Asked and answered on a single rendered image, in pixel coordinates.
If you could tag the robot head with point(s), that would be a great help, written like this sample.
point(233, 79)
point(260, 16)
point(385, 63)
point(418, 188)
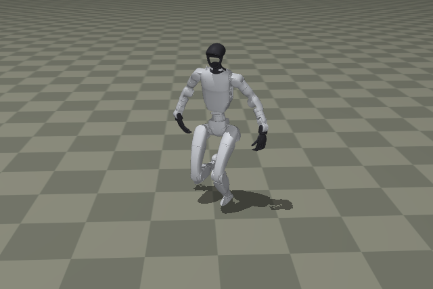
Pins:
point(216, 50)

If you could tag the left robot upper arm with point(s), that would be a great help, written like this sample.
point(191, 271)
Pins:
point(239, 82)

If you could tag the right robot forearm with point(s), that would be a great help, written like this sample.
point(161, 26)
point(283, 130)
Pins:
point(181, 103)

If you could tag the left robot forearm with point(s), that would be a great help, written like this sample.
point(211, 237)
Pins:
point(258, 110)

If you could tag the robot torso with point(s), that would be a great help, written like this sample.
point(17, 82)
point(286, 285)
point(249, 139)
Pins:
point(218, 94)

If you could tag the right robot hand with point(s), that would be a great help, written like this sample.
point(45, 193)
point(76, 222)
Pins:
point(181, 124)

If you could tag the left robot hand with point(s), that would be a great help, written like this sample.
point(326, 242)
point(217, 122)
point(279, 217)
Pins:
point(261, 140)

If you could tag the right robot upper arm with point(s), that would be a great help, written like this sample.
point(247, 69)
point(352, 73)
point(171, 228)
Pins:
point(193, 81)

